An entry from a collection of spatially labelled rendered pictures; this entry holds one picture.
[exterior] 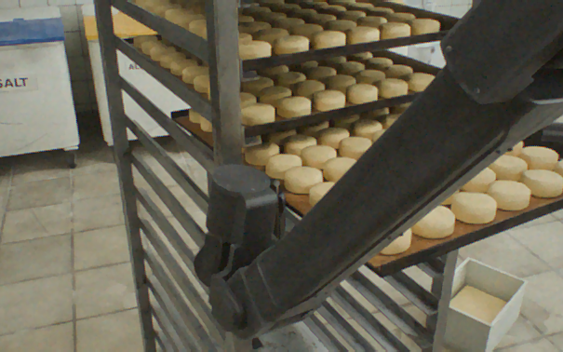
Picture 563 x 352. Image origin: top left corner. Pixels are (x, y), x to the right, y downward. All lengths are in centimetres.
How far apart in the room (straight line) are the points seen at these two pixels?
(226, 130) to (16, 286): 178
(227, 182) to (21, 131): 267
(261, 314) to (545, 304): 187
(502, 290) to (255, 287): 172
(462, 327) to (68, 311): 135
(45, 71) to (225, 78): 239
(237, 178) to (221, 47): 20
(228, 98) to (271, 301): 31
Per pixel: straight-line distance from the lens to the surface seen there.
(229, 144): 75
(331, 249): 43
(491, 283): 218
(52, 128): 317
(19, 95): 311
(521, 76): 29
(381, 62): 107
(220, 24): 70
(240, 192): 53
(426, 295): 122
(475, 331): 194
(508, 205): 72
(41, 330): 218
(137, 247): 150
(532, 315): 225
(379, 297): 136
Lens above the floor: 134
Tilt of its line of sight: 27 degrees down
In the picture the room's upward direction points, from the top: straight up
